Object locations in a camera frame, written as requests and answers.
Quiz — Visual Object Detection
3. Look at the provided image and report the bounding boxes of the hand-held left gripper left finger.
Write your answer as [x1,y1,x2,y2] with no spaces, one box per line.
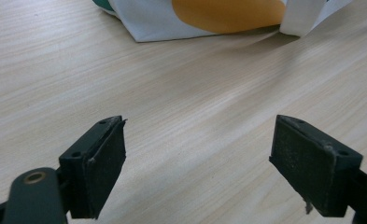
[58,115,128,220]

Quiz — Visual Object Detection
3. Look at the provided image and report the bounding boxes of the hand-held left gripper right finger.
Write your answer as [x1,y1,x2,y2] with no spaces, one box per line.
[268,114,364,218]

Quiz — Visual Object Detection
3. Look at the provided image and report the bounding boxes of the white tote bag orange print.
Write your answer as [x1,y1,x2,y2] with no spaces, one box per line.
[92,0,355,43]

